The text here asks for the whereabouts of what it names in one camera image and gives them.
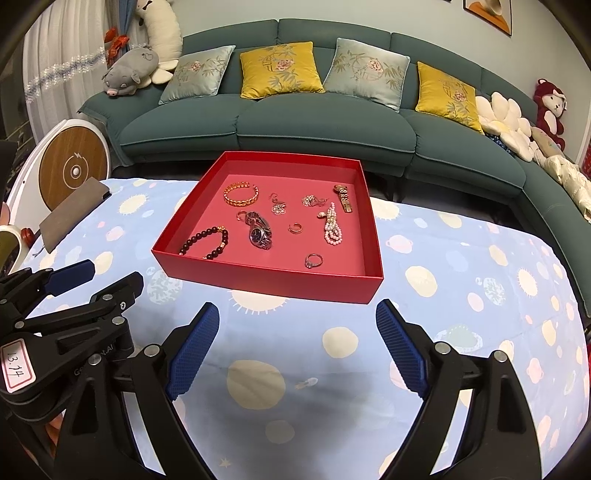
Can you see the red jewelry box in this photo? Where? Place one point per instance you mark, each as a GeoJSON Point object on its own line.
{"type": "Point", "coordinates": [281, 240]}

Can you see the white long plush toy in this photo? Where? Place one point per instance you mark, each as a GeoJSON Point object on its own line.
{"type": "Point", "coordinates": [161, 32]}

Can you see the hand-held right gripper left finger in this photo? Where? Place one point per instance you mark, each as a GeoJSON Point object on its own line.
{"type": "Point", "coordinates": [194, 350]}

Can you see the white-framed mirror with pink ears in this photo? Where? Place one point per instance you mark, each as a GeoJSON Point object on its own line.
{"type": "Point", "coordinates": [11, 249]}

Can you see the white machine with wooden disc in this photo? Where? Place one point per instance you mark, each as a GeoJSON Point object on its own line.
{"type": "Point", "coordinates": [69, 157]}

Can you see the cream quilted cushion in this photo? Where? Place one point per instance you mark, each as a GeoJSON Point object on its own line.
{"type": "Point", "coordinates": [568, 177]}

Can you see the silver snowflake earring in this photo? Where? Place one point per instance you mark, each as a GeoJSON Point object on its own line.
{"type": "Point", "coordinates": [278, 207]}
{"type": "Point", "coordinates": [314, 201]}

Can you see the red curtain ornament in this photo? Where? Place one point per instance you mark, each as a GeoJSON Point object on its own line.
{"type": "Point", "coordinates": [115, 44]}

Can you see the gold wristwatch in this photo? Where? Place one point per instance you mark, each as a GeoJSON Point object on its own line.
{"type": "Point", "coordinates": [344, 199]}

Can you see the grey pig plush toy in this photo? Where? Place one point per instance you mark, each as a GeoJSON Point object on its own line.
{"type": "Point", "coordinates": [131, 69]}

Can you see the red monkey plush toy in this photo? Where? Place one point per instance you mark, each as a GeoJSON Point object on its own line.
{"type": "Point", "coordinates": [551, 110]}

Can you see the blue planet-print tablecloth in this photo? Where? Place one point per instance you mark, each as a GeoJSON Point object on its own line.
{"type": "Point", "coordinates": [323, 369]}

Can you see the silver wristwatch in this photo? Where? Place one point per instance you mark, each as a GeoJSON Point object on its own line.
{"type": "Point", "coordinates": [258, 233]}

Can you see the framed wall picture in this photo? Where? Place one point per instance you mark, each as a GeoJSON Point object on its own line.
{"type": "Point", "coordinates": [489, 14]}

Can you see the white sheer curtain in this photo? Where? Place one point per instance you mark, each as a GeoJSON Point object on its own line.
{"type": "Point", "coordinates": [60, 64]}

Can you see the brown notebook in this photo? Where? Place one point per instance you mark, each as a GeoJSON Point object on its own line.
{"type": "Point", "coordinates": [74, 214]}

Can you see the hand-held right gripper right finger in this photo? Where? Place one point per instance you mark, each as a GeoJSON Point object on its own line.
{"type": "Point", "coordinates": [401, 350]}

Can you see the yellow embroidered cushion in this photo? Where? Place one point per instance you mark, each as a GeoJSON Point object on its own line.
{"type": "Point", "coordinates": [448, 94]}
{"type": "Point", "coordinates": [281, 69]}

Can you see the beige small cushion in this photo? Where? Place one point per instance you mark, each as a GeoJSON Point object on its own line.
{"type": "Point", "coordinates": [547, 141]}

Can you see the pale green embroidered cushion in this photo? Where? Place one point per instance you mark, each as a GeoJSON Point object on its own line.
{"type": "Point", "coordinates": [367, 74]}
{"type": "Point", "coordinates": [198, 74]}

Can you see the white flower cushion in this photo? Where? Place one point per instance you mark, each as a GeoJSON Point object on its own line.
{"type": "Point", "coordinates": [503, 120]}

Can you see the green sofa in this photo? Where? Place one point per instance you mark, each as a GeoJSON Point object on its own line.
{"type": "Point", "coordinates": [323, 129]}

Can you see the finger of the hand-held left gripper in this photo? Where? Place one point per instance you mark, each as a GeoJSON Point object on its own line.
{"type": "Point", "coordinates": [69, 278]}
{"type": "Point", "coordinates": [111, 293]}

